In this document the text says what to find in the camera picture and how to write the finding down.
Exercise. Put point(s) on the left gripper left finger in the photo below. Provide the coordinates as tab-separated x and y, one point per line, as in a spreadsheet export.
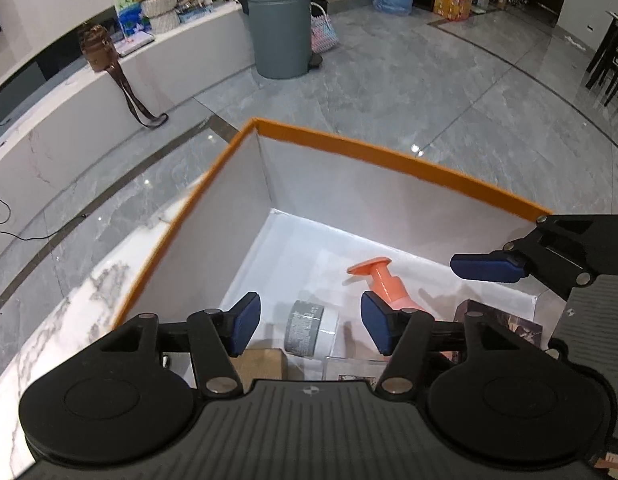
217	336

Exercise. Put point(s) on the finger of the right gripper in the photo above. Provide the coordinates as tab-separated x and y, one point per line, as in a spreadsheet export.
497	267

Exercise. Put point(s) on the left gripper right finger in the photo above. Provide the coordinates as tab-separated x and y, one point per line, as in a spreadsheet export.
402	336

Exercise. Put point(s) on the pink pump bottle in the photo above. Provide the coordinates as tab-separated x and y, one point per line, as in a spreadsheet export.
389	284

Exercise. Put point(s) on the brown cardboard box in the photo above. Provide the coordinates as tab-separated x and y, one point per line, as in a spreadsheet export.
255	364

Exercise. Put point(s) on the dark photo card box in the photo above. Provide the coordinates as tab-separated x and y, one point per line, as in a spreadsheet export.
491	339

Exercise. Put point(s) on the grey cream jar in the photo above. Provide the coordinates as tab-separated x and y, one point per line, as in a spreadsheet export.
310	331

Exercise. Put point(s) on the clear acrylic cube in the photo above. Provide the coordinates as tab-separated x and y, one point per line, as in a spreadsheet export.
345	369

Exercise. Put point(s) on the orange storage box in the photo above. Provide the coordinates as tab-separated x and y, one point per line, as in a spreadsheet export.
285	211

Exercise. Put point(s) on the woven pastel basket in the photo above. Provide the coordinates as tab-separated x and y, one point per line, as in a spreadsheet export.
323	35

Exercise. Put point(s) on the grey trash bin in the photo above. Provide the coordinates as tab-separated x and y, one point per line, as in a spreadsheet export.
281	34

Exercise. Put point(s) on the green poster card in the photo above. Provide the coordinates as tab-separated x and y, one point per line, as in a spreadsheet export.
153	16

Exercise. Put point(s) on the brown camera bag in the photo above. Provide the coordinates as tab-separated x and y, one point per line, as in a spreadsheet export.
100	53

